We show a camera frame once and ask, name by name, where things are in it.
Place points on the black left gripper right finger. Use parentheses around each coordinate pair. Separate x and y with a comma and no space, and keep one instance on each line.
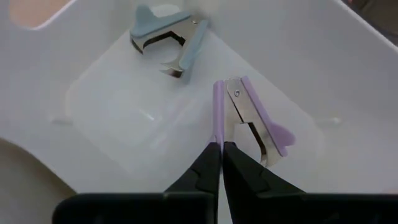
(248,199)

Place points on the white plastic bin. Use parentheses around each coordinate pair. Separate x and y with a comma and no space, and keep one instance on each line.
(124,118)

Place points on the light blue staple remover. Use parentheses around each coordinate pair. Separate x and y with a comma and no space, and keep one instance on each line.
(149,23)

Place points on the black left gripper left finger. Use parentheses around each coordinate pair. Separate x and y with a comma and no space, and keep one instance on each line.
(186,205)

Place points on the purple staple remover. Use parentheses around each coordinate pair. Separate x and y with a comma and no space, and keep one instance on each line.
(245,109)

